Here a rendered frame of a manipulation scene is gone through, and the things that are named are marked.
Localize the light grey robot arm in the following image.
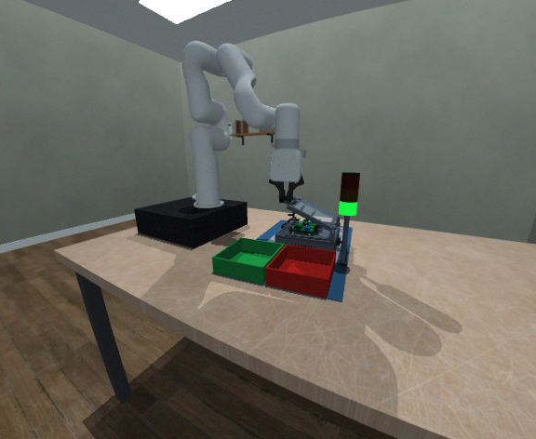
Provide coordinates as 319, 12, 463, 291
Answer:
181, 41, 306, 208

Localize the green bin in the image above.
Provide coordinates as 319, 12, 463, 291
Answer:
212, 237, 285, 284

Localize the green circuit board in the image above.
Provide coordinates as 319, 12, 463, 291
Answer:
290, 219, 317, 232

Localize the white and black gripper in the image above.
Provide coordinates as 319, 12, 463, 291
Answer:
269, 149, 304, 203

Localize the red open-top bin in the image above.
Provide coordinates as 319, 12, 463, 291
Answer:
265, 245, 337, 298

